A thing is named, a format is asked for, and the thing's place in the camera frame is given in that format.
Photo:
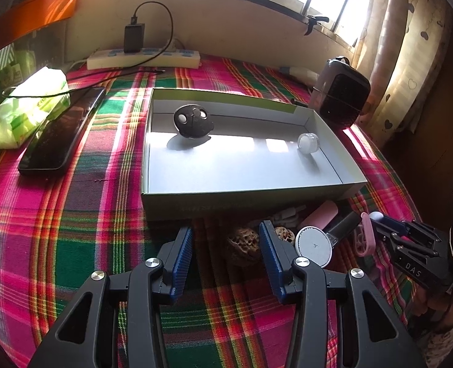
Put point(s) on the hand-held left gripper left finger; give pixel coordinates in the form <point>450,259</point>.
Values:
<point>182,260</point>

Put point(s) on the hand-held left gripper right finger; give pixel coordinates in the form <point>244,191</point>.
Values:
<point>270,260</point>

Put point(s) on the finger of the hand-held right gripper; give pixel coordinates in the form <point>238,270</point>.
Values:
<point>395,227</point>
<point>405,247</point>

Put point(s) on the white earbud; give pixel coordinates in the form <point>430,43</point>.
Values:
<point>376,216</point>

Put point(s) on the pink carabiner clip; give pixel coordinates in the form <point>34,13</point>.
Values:
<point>367,234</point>

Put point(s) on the wrinkled brown walnut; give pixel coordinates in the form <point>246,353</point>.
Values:
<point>243,245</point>
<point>286,234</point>

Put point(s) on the round green tin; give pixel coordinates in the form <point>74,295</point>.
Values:
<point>313,245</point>

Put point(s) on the black rectangular gadget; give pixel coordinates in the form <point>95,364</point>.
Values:
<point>343,224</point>

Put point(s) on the green cardboard box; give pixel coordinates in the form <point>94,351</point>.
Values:
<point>230,161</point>

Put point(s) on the person's right forearm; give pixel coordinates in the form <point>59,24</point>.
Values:
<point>449,333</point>

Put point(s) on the person's right hand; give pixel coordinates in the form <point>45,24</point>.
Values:
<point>443,306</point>

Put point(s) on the pink case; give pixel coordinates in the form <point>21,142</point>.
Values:
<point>320,214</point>

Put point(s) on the plaid tablecloth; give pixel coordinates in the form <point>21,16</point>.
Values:
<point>77,237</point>

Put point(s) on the wooden cabinet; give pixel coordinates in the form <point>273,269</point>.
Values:
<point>441,122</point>

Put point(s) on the white ribbed small jar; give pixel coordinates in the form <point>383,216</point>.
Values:
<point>307,143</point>

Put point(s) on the black round gadget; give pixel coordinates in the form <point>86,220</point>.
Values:
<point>195,122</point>

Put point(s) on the grey black desk heater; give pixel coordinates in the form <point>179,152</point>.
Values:
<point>341,96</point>

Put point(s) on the black smartphone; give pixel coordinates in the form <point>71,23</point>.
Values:
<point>57,134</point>

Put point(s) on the heart print curtain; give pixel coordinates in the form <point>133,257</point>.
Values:
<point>403,46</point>

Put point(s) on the white blue tube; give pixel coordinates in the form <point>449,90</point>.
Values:
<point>299,73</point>

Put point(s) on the white power strip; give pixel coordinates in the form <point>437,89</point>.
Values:
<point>107,60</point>

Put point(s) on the black clip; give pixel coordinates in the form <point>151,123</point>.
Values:
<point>311,23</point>

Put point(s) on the green tissue pack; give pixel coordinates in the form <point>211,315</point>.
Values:
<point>31,99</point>

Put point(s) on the black charger adapter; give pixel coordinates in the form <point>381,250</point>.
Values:
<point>133,38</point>

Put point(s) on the orange box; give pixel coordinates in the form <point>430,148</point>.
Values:
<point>31,11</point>

